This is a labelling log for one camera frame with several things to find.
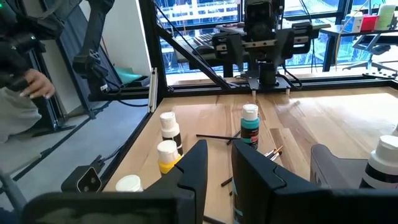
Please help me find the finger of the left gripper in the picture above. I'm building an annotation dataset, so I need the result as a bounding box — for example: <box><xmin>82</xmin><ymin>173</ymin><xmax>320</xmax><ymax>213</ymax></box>
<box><xmin>276</xmin><ymin>21</ymin><xmax>313</xmax><ymax>60</ymax></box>
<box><xmin>212</xmin><ymin>32</ymin><xmax>245</xmax><ymax>68</ymax></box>

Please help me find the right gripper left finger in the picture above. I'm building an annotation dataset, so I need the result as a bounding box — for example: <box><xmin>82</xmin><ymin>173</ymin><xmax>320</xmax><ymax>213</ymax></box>
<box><xmin>21</xmin><ymin>139</ymin><xmax>209</xmax><ymax>224</ymax></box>

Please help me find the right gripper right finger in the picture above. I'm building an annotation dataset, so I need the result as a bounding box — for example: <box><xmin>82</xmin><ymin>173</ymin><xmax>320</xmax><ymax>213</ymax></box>
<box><xmin>231</xmin><ymin>139</ymin><xmax>398</xmax><ymax>224</ymax></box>

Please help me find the white paint bottle black label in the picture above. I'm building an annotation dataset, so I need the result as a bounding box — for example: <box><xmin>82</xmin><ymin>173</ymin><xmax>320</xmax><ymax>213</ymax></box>
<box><xmin>359</xmin><ymin>134</ymin><xmax>398</xmax><ymax>190</ymax></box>
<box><xmin>159</xmin><ymin>111</ymin><xmax>184</xmax><ymax>156</ymax></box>

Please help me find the dark purple paint bottle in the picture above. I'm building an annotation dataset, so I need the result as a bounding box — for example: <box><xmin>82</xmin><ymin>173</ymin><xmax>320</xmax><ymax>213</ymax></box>
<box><xmin>115</xmin><ymin>174</ymin><xmax>144</xmax><ymax>192</ymax></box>

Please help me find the small yellow paint bottle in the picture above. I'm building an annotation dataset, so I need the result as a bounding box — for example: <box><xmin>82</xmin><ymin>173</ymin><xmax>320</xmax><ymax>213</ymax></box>
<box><xmin>156</xmin><ymin>139</ymin><xmax>183</xmax><ymax>175</ymax></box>

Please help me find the teal paint bottle black label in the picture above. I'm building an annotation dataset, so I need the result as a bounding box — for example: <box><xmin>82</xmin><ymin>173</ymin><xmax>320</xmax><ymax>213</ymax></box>
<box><xmin>240</xmin><ymin>103</ymin><xmax>261</xmax><ymax>151</ymax></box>

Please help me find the black keyboard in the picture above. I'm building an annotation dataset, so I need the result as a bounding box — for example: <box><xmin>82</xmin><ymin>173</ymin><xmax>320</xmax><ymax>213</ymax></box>
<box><xmin>191</xmin><ymin>30</ymin><xmax>220</xmax><ymax>47</ymax></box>

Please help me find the black computer mouse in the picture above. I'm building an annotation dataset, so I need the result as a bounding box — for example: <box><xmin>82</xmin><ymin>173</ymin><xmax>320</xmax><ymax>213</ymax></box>
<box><xmin>195</xmin><ymin>44</ymin><xmax>216</xmax><ymax>56</ymax></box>

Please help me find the black desk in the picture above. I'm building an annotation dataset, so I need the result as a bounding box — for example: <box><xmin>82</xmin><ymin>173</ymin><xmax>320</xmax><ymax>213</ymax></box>
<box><xmin>319</xmin><ymin>24</ymin><xmax>398</xmax><ymax>73</ymax></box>

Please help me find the dark grey desk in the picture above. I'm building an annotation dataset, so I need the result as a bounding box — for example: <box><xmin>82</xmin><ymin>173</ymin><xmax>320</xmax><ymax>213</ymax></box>
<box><xmin>172</xmin><ymin>46</ymin><xmax>249</xmax><ymax>71</ymax></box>

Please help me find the small white box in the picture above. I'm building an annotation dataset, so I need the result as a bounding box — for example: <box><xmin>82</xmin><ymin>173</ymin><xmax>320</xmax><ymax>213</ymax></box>
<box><xmin>344</xmin><ymin>11</ymin><xmax>364</xmax><ymax>34</ymax></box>

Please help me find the red box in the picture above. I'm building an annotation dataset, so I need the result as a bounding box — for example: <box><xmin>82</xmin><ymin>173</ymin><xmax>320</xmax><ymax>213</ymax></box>
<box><xmin>360</xmin><ymin>14</ymin><xmax>379</xmax><ymax>32</ymax></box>

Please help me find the grey office chair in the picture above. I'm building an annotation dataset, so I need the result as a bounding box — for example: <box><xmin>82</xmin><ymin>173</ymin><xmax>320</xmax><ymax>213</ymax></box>
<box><xmin>343</xmin><ymin>33</ymin><xmax>398</xmax><ymax>76</ymax></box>

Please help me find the pale green roll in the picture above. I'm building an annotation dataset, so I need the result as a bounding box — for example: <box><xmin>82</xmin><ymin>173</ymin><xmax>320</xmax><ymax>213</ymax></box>
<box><xmin>376</xmin><ymin>3</ymin><xmax>397</xmax><ymax>31</ymax></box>

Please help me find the silver aluminium bar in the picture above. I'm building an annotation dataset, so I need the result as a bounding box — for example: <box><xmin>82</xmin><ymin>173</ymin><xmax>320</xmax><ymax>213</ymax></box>
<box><xmin>147</xmin><ymin>67</ymin><xmax>159</xmax><ymax>113</ymax></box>

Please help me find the teal folded sheet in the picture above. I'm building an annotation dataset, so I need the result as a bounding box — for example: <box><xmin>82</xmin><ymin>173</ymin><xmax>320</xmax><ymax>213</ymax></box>
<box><xmin>114</xmin><ymin>66</ymin><xmax>144</xmax><ymax>85</ymax></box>

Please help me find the grey chair base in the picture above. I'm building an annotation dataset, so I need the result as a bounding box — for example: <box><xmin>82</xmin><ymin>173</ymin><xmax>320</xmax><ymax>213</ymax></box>
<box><xmin>0</xmin><ymin>169</ymin><xmax>28</xmax><ymax>213</ymax></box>

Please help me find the black floor stand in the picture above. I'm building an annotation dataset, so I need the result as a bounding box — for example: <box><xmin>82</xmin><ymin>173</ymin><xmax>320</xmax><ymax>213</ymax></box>
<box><xmin>29</xmin><ymin>46</ymin><xmax>96</xmax><ymax>138</ymax></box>

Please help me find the person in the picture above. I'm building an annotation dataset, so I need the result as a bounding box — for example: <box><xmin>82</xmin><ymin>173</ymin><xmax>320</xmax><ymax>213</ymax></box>
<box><xmin>0</xmin><ymin>0</ymin><xmax>82</xmax><ymax>144</ymax></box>

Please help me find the person's hand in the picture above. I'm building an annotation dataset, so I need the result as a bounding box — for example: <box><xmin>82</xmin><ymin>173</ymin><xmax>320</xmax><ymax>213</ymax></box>
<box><xmin>19</xmin><ymin>68</ymin><xmax>56</xmax><ymax>100</ymax></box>

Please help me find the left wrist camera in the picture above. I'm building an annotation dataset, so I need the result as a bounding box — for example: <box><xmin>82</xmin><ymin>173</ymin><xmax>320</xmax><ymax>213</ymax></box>
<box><xmin>244</xmin><ymin>0</ymin><xmax>277</xmax><ymax>32</ymax></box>

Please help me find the black table-level camera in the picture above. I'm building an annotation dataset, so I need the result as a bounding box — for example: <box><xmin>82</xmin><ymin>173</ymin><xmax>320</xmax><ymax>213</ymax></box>
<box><xmin>60</xmin><ymin>164</ymin><xmax>103</xmax><ymax>194</ymax></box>

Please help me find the black table camera cable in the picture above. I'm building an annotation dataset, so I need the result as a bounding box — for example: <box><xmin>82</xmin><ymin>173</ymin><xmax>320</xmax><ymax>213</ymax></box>
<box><xmin>92</xmin><ymin>143</ymin><xmax>127</xmax><ymax>170</ymax></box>

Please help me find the black aluminium table frame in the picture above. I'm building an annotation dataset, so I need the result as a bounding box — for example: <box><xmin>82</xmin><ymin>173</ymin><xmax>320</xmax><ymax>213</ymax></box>
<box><xmin>101</xmin><ymin>0</ymin><xmax>398</xmax><ymax>190</ymax></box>

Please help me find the black stand arm cable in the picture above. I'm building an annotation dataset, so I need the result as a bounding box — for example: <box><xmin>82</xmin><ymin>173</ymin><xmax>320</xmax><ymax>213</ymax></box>
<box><xmin>104</xmin><ymin>79</ymin><xmax>150</xmax><ymax>108</ymax></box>

